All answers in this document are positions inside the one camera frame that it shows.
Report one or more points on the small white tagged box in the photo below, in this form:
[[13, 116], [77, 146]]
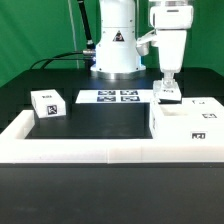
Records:
[[48, 103]]

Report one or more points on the white U-shaped frame wall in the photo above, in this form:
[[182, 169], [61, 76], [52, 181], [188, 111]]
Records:
[[16, 148]]

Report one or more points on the white marker sheet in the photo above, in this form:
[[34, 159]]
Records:
[[114, 96]]

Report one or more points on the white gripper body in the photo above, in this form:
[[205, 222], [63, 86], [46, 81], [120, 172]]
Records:
[[171, 47]]

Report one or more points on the white cabinet door panel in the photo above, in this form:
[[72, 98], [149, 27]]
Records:
[[166, 94]]

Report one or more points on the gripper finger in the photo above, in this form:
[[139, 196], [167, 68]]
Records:
[[170, 80], [165, 80]]

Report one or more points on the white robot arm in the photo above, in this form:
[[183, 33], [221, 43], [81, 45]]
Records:
[[119, 51]]

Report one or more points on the white cabinet body box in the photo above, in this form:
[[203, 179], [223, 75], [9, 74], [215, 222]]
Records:
[[195, 118]]

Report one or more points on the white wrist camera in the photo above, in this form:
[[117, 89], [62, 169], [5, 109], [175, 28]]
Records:
[[143, 43]]

